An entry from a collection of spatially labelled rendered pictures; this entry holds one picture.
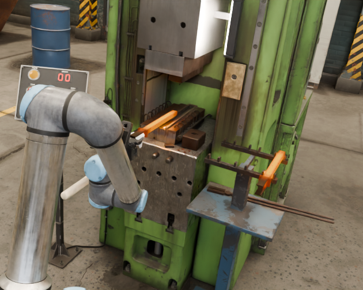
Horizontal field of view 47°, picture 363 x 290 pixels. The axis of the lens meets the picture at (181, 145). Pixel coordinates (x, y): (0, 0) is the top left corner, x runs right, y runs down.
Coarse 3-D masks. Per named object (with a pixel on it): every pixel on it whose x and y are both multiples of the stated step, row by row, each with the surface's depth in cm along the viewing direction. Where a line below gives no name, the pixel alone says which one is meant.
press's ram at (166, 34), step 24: (144, 0) 188; (168, 0) 183; (192, 0) 179; (216, 0) 195; (144, 24) 192; (168, 24) 187; (192, 24) 183; (216, 24) 204; (144, 48) 196; (168, 48) 191; (192, 48) 187; (216, 48) 214
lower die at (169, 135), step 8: (176, 104) 246; (184, 104) 245; (160, 112) 231; (200, 112) 234; (152, 120) 218; (176, 120) 217; (192, 120) 225; (160, 128) 208; (168, 128) 208; (176, 128) 209; (184, 128) 216; (152, 136) 212; (160, 136) 210; (168, 136) 208; (176, 136) 208
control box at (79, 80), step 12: (24, 72) 207; (48, 72) 208; (60, 72) 209; (72, 72) 209; (84, 72) 210; (24, 84) 207; (36, 84) 207; (48, 84) 208; (60, 84) 208; (72, 84) 209; (84, 84) 209
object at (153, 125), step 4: (168, 112) 213; (172, 112) 214; (176, 112) 216; (164, 116) 207; (168, 116) 207; (172, 116) 212; (156, 120) 200; (160, 120) 201; (164, 120) 203; (152, 124) 194; (156, 124) 195; (160, 124) 200; (140, 128) 186; (144, 128) 188; (148, 128) 189; (152, 128) 192; (136, 132) 182; (140, 132) 182; (144, 132) 186; (148, 132) 189; (132, 136) 178; (136, 136) 178
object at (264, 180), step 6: (276, 156) 181; (282, 156) 182; (276, 162) 175; (270, 168) 170; (276, 168) 172; (264, 174) 164; (270, 174) 165; (264, 180) 157; (270, 180) 160; (258, 186) 154; (264, 186) 161; (258, 192) 155
